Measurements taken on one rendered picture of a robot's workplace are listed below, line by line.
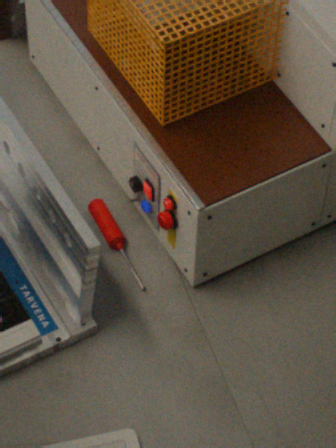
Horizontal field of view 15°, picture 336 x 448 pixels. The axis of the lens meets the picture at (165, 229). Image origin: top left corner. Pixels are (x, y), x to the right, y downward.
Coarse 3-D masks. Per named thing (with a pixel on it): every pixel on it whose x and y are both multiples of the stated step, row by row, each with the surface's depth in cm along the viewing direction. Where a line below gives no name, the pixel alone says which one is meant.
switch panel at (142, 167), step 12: (144, 156) 185; (144, 168) 187; (144, 180) 190; (156, 180) 185; (144, 192) 192; (156, 192) 187; (156, 204) 189; (156, 216) 191; (156, 228) 194; (168, 240) 191
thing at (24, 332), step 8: (16, 328) 182; (24, 328) 183; (32, 328) 183; (0, 336) 182; (8, 336) 182; (16, 336) 182; (24, 336) 182; (32, 336) 182; (0, 344) 181; (8, 344) 181; (16, 344) 181; (0, 352) 180
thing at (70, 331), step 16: (0, 208) 197; (0, 224) 195; (16, 224) 193; (16, 240) 194; (16, 256) 192; (32, 256) 192; (32, 272) 190; (48, 288) 188; (48, 304) 186; (64, 304) 187; (64, 320) 185; (48, 336) 183; (64, 336) 183; (80, 336) 185; (32, 352) 182; (48, 352) 183; (0, 368) 180; (16, 368) 182
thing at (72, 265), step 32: (0, 128) 188; (0, 160) 193; (32, 160) 178; (0, 192) 194; (32, 192) 185; (64, 192) 175; (32, 224) 186; (64, 224) 177; (64, 256) 182; (96, 256) 171; (64, 288) 183
